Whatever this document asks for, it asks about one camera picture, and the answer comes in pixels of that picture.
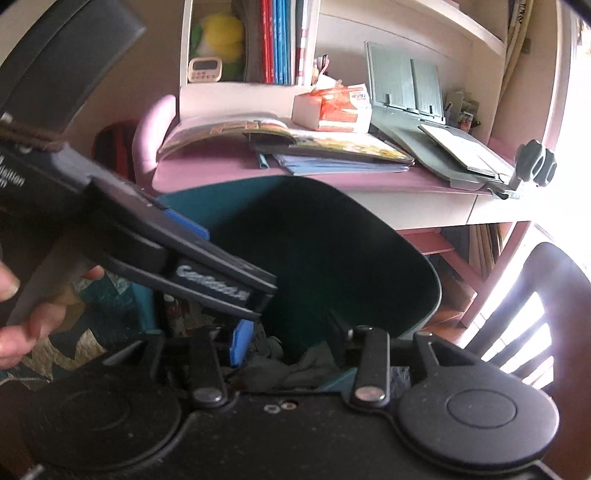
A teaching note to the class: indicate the person's left hand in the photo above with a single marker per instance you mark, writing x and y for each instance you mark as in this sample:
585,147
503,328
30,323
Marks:
27,337

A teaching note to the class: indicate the yellow green plush toy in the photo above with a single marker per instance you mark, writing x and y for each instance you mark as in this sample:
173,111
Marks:
221,37

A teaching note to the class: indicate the row of upright books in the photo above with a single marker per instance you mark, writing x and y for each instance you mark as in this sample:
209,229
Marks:
281,41

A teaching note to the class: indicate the blue pen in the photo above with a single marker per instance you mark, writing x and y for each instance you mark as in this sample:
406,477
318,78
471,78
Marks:
263,161

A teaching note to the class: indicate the green book stand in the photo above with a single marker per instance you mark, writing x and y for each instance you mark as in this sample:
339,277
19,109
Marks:
401,78

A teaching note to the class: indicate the colourful open picture book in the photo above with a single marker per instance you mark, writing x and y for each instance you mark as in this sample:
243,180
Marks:
332,141

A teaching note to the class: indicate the white digital timer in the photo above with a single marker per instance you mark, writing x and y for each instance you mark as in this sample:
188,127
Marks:
203,69

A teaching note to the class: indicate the patterned quilt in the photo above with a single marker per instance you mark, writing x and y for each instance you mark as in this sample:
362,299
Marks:
111,318

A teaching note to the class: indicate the grey tissue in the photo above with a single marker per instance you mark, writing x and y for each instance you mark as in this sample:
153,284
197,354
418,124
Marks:
304,367

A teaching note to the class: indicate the pink ribbon tag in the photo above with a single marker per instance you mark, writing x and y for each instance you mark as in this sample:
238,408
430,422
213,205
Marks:
323,63

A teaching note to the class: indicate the orange white tissue box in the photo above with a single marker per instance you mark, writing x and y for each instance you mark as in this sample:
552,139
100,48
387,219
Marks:
337,110

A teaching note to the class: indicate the dark grey felt pouch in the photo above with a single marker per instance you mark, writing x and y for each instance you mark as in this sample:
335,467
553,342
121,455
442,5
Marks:
247,41

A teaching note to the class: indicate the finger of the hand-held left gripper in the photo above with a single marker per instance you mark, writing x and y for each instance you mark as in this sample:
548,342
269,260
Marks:
217,281
187,226

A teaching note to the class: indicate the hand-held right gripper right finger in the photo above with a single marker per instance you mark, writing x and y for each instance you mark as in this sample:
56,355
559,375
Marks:
371,360

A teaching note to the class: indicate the blue folder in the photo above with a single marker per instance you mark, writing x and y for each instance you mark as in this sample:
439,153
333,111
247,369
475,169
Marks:
341,165

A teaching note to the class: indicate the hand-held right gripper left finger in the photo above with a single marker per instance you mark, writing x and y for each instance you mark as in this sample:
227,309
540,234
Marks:
242,344

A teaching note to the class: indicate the dark wooden chair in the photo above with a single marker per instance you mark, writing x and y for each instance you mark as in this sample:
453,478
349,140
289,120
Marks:
545,277

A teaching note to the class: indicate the pink desk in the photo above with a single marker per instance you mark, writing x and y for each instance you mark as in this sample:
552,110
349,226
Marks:
221,177

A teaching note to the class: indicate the white desk shelf unit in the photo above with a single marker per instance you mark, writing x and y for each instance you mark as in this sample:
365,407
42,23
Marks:
231,99

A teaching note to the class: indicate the red black bag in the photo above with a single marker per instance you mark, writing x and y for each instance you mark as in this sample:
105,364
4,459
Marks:
113,147

